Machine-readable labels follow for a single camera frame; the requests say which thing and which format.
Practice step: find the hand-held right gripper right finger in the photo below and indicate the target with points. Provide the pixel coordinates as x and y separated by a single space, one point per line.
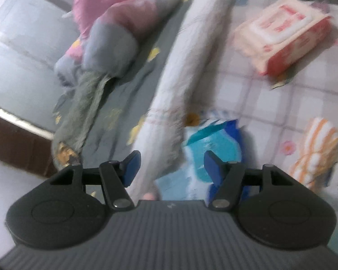
214 171

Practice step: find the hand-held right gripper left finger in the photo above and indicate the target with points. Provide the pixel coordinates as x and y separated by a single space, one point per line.
131 168

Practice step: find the blue tissue pack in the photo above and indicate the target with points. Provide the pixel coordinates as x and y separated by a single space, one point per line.
211 137

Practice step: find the grey quilt with yellow print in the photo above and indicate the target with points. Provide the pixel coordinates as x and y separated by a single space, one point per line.
124 101

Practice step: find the green patterned cloth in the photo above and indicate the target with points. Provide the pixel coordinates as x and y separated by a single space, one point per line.
84 109

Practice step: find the checkered printed bed sheet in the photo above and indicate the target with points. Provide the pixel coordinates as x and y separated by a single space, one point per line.
256 98

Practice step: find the white fringed blanket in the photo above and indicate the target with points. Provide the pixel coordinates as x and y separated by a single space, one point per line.
180 76

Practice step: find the orange striped white sock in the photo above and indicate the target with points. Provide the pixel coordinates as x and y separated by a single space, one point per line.
318 152

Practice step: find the pink and grey floral quilt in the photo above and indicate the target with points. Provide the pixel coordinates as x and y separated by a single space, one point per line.
115 22

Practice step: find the red wet wipes pack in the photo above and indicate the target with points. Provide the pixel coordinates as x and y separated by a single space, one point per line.
284 33

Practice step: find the brown wooden bed frame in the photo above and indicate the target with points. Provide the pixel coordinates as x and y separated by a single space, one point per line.
17 143

